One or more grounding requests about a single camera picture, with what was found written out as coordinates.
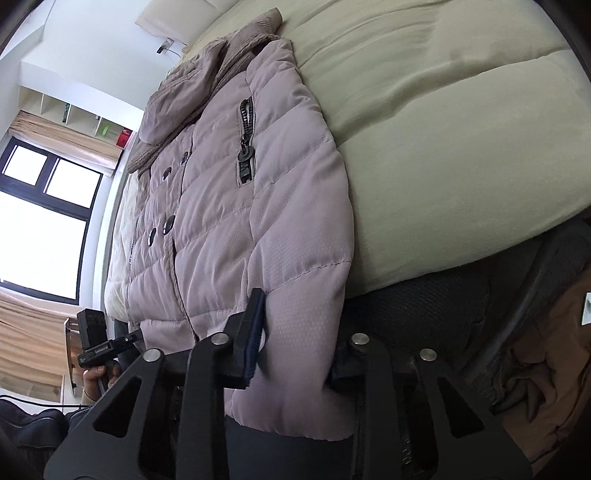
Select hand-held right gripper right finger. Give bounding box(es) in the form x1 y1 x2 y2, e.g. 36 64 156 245
327 332 533 480

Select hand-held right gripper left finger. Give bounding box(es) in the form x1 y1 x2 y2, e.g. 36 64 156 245
46 288 267 480

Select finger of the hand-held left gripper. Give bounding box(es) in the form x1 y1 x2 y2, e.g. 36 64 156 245
111 333 145 357

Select mauve hooded puffer jacket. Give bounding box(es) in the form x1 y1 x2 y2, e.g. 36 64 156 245
104 9 356 437

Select person's left forearm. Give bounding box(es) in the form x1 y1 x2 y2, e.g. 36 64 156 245
75 388 100 411

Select person's left hand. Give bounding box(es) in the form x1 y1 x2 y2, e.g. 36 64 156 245
83 360 124 401

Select beige curtain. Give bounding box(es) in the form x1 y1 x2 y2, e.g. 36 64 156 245
0 295 71 385
7 111 122 171

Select black bag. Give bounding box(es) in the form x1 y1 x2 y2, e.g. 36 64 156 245
0 397 68 450

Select black framed window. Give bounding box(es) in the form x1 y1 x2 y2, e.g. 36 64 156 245
0 138 105 303

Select brown cloth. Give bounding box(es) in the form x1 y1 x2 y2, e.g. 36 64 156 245
496 277 591 464

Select white open shelf unit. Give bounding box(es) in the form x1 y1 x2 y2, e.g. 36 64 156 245
18 85 137 148

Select bed with beige sheet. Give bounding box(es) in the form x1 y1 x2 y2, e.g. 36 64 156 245
104 0 591 402

